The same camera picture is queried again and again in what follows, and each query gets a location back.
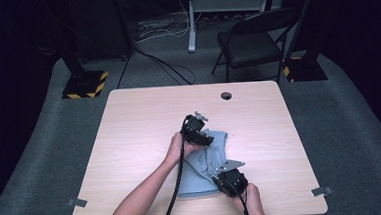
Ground person's right hand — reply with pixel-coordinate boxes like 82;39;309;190
229;182;265;215

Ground white floor cables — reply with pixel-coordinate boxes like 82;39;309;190
133;0;192;44

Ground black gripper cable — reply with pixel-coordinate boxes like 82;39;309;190
152;114;200;215
228;176;251;215

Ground grey table edge bracket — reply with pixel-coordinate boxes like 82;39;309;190
66;197;88;209
311;186;334;197

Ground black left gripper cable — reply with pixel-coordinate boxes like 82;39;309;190
152;114;200;215

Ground black cabinet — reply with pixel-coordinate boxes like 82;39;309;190
67;0;135;63

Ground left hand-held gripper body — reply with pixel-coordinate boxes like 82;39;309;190
178;109;212;146

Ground white metal stand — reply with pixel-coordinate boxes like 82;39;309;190
185;0;275;53

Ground blue printed t-shirt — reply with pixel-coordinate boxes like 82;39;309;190
173;127;234;199

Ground black folding chair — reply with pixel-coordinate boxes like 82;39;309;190
207;7;306;88

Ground person's left hand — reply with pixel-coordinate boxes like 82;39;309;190
161;130;206;169

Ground black floor cable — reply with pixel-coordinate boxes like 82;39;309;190
114;42;198;91

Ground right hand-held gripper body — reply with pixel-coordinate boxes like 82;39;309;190
213;158;250;199

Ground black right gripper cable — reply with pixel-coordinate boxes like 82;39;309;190
228;176;251;215

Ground black stand with striped base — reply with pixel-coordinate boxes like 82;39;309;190
277;0;330;84
56;26;111;100

